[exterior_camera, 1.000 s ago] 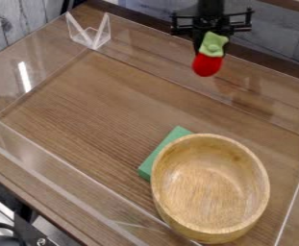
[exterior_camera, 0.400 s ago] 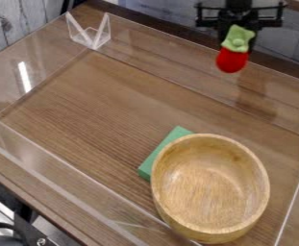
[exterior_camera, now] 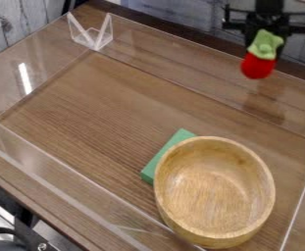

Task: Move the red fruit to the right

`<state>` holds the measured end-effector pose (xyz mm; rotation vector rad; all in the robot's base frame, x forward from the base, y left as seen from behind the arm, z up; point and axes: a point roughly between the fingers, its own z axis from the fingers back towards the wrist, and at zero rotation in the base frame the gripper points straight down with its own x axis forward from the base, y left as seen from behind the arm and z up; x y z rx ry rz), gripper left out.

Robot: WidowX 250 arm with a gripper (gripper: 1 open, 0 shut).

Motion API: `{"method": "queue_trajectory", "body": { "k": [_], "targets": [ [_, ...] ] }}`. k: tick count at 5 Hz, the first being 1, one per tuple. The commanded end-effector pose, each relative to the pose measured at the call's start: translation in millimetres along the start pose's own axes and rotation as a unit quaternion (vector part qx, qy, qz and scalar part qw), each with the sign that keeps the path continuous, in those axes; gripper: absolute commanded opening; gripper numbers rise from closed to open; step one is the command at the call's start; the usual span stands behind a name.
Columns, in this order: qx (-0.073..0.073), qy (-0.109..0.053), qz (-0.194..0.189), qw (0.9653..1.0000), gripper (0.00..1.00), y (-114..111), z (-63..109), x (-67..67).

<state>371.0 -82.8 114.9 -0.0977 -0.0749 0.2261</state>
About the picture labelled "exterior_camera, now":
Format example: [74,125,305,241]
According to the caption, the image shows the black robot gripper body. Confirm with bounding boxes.
[221,4,305,35]

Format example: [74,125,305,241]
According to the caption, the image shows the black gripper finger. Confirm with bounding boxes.
[245,29,259,48]
[275,32,289,60]

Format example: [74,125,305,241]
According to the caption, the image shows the red felt fruit green leaves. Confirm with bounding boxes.
[241,29,283,79]

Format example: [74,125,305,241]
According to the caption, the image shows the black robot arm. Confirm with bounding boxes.
[221,0,305,60]

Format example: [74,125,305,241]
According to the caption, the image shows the round wooden bowl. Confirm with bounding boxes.
[153,136,276,249]

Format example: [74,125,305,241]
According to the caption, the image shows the green foam block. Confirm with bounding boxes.
[141,127,198,186]

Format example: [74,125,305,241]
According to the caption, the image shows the clear acrylic tray wall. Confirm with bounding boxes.
[0,7,305,251]

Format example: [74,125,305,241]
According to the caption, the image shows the black metal mount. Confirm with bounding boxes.
[14,219,59,251]

